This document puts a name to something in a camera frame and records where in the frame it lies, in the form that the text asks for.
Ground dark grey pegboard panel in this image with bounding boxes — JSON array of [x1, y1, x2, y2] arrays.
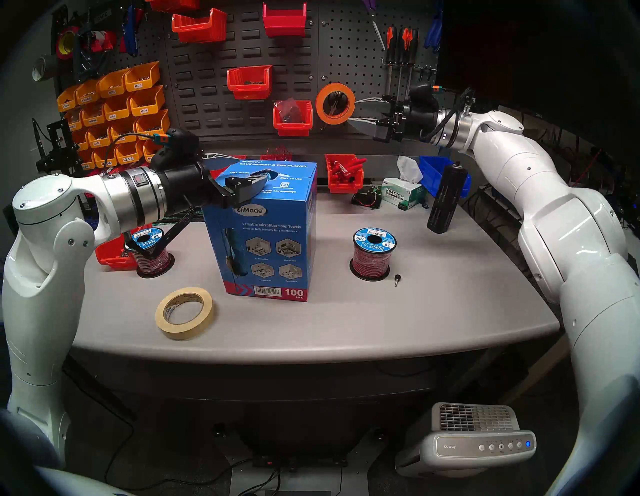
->
[[55, 0, 466, 146]]

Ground red bin with red tools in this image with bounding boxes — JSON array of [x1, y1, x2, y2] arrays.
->
[[325, 154, 367, 194]]

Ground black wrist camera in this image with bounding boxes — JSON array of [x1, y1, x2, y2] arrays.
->
[[150, 127, 203, 171], [409, 84, 443, 112]]

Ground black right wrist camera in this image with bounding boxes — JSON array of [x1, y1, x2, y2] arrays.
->
[[409, 84, 443, 112]]

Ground orange black screwdriver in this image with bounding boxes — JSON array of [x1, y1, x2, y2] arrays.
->
[[382, 26, 398, 101], [397, 27, 414, 101]]

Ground red wire spool labelled 18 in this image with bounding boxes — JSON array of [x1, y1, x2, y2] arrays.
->
[[349, 227, 398, 282]]

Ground black monitor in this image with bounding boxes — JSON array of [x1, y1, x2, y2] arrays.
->
[[434, 0, 640, 166]]

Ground black power strip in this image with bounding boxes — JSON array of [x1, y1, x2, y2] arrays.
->
[[251, 452, 349, 471]]

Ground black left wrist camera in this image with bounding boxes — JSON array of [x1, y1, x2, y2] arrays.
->
[[150, 127, 203, 171]]

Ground Kimtech tissue box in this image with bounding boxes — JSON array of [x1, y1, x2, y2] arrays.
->
[[381, 156, 428, 211]]

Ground grey duct tape roll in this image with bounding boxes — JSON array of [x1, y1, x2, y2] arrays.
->
[[31, 54, 60, 82]]

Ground black metal stand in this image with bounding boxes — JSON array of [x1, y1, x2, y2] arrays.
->
[[34, 117, 83, 173]]

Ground blue handled pliers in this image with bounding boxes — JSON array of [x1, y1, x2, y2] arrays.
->
[[424, 0, 445, 55]]

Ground red bin with plastic bag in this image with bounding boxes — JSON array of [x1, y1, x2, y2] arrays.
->
[[273, 100, 314, 137]]

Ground white air purifier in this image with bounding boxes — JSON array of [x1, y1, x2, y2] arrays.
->
[[395, 402, 537, 478]]

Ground blue plastic bin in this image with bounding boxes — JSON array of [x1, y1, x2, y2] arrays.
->
[[419, 156, 472, 199]]

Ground blue hand tool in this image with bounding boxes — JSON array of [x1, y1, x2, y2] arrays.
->
[[124, 5, 140, 57]]

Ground purple handled scissors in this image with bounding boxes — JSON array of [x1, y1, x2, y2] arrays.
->
[[362, 0, 387, 52]]

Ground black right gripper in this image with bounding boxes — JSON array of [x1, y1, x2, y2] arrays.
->
[[346, 96, 441, 143]]

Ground yellow bin labelled M3-4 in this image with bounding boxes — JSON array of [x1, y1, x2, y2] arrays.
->
[[129, 86, 166, 117]]

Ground beige masking tape roll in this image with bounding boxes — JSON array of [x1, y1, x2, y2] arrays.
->
[[155, 287, 216, 341]]

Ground clear plastic bag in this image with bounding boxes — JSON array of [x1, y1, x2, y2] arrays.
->
[[277, 98, 303, 123]]

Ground red yellow tape roll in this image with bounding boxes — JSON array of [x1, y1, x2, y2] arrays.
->
[[55, 26, 80, 62]]

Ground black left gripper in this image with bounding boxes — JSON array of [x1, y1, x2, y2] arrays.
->
[[161, 152, 273, 217]]

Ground orange tape roll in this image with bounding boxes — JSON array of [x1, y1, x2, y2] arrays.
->
[[315, 82, 357, 126]]

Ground blue shop towel box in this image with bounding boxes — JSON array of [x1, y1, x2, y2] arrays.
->
[[201, 160, 319, 302]]

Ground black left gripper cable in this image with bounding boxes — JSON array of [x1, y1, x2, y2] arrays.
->
[[124, 205, 197, 251]]

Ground black circuit board device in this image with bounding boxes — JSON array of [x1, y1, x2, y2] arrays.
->
[[351, 187, 385, 208]]

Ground red wire spool labelled 20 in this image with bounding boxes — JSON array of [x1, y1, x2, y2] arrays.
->
[[125, 227, 176, 279]]

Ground dark red plastic bin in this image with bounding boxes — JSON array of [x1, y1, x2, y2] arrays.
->
[[262, 1, 308, 38]]

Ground yellow bin labelled M2.5-5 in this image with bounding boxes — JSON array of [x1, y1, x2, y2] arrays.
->
[[116, 142, 146, 165]]

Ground black cylindrical bottle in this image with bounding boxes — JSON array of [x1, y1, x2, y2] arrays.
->
[[426, 161, 470, 235]]

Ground yellow bin labelled M3X6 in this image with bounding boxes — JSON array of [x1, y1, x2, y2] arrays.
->
[[124, 61, 161, 93]]

